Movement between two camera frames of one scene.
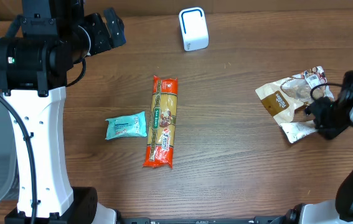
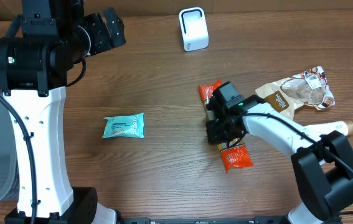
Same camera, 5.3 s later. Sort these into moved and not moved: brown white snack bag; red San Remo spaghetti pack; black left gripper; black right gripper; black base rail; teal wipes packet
Moved: black right gripper; red San Remo spaghetti pack
Not moved: teal wipes packet; black base rail; brown white snack bag; black left gripper
